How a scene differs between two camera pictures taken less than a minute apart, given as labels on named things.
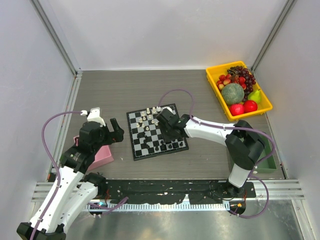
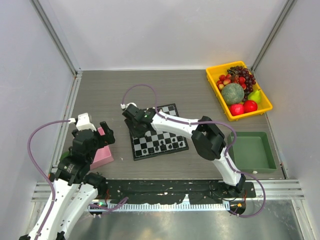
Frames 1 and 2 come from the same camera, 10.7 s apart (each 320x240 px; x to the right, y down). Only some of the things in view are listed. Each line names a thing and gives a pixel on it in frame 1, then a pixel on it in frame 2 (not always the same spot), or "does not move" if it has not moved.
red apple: (249, 106) does not move
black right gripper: (166, 137) → (135, 134)
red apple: (236, 109) does not move
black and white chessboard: (146, 134) does not move
